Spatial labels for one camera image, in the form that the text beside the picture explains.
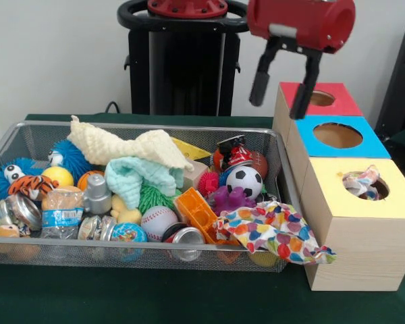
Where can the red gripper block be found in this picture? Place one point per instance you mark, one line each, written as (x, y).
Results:
(303, 20)

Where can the dotted paper napkin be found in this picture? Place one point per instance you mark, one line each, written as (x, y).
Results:
(359, 180)
(273, 233)

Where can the wooden three-hole sorting box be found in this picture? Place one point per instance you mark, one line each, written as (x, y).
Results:
(357, 253)

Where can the silver mesh bin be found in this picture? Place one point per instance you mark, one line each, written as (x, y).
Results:
(20, 258)

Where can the brown toy football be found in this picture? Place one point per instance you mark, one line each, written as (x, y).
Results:
(261, 165)

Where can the black and white soccer ball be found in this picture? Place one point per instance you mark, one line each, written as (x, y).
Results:
(244, 182)

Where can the purple spiky ball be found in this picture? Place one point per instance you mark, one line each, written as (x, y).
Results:
(233, 199)

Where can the orange plastic building block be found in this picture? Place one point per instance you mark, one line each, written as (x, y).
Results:
(197, 212)

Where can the cream knitted cloth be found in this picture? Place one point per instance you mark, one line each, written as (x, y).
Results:
(121, 145)

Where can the smooth yellow ball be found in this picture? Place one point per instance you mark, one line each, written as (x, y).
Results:
(263, 258)

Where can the mint green cloth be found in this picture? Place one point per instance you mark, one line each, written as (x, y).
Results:
(131, 179)

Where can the white baseball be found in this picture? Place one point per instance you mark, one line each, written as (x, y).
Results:
(158, 222)

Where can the orange striped tiger plush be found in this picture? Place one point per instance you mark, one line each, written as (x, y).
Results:
(33, 184)

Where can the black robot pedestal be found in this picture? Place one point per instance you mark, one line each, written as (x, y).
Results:
(189, 67)

